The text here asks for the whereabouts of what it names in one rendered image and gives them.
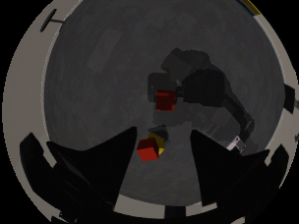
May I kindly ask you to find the yellow cube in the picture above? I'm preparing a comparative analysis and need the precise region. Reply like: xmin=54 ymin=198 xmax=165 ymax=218
xmin=147 ymin=133 xmax=165 ymax=154

